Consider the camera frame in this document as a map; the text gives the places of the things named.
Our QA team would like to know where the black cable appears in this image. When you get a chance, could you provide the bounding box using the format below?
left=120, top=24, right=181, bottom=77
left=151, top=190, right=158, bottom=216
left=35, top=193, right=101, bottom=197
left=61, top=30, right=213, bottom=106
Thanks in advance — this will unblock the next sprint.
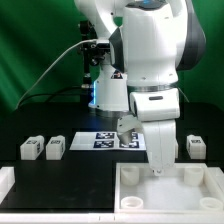
left=18, top=85, right=84, bottom=108

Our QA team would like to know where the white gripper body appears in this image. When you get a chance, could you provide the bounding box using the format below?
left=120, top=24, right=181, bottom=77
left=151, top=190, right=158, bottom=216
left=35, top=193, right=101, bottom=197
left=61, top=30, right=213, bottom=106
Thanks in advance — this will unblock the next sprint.
left=142, top=120, right=176, bottom=171

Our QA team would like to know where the white camera cable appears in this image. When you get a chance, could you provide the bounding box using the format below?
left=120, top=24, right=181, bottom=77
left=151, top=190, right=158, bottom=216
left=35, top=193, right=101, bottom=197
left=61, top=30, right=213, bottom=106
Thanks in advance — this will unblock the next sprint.
left=14, top=38, right=98, bottom=111

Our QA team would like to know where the white obstacle bar left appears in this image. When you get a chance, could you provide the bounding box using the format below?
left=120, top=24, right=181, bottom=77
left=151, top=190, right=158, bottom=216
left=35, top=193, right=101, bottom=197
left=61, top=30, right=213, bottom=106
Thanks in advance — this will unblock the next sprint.
left=0, top=167, right=15, bottom=204

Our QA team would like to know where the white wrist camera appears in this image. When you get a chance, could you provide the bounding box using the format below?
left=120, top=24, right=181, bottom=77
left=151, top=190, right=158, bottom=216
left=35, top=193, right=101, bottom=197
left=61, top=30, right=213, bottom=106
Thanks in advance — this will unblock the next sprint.
left=117, top=115, right=142, bottom=145

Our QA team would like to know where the black camera on stand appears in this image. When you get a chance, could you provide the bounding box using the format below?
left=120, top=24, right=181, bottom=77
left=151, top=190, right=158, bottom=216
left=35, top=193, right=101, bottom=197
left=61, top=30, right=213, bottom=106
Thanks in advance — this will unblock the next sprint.
left=79, top=20, right=110, bottom=103

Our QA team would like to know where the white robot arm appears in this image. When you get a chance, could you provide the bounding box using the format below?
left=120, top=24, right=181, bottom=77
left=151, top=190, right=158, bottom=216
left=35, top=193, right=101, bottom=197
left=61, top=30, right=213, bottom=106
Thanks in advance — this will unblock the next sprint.
left=74, top=0, right=206, bottom=175

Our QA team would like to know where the white sheet with markers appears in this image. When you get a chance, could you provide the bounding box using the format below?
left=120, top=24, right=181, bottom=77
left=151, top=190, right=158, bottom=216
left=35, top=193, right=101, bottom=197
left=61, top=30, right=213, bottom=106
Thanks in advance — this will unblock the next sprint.
left=70, top=132, right=146, bottom=151

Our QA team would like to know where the white square tabletop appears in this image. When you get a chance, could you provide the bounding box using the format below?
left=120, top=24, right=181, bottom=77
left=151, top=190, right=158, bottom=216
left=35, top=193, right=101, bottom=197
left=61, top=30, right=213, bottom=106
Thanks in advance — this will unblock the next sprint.
left=114, top=163, right=224, bottom=214

